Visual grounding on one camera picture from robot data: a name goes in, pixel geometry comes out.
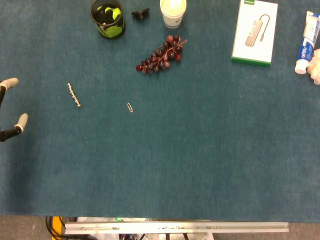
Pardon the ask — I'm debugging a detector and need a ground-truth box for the black cable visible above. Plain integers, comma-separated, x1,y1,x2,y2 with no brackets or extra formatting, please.
45,216,66,240

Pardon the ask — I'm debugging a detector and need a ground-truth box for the aluminium profile rail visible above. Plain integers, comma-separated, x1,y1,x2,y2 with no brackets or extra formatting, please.
64,221,290,235

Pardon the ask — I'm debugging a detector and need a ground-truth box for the yellow frame part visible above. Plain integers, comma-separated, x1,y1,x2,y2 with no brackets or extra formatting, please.
51,216,66,239

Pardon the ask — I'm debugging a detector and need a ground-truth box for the white green USB hub box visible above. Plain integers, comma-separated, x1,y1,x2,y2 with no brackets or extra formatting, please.
231,0,279,68

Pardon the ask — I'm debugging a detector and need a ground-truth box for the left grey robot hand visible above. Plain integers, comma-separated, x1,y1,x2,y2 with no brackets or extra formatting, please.
0,77,29,143

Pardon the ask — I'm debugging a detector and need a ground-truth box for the white blue toothpaste tube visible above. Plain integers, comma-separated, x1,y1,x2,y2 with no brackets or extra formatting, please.
294,10,320,75

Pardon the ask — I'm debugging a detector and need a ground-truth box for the teal table cloth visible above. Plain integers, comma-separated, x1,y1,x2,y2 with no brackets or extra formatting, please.
0,0,320,223

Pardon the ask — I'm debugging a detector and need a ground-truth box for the red grape bunch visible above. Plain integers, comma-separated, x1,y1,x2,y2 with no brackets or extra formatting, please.
135,34,188,76

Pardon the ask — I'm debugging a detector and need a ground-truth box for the black plastic knob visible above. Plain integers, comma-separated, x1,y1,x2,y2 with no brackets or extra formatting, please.
131,8,150,21

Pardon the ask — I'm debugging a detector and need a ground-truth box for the white paper cup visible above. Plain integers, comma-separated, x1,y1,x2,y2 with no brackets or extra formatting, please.
159,0,188,29

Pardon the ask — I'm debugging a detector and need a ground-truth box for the black mesh pen cup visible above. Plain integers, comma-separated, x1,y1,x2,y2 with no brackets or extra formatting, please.
89,0,127,40

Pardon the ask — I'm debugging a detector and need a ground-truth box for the small metal bead chain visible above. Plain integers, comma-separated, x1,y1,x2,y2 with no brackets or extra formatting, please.
67,82,82,109

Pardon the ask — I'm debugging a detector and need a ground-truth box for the cream crumpled plastic bag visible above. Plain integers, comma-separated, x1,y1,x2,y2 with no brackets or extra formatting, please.
306,48,320,85

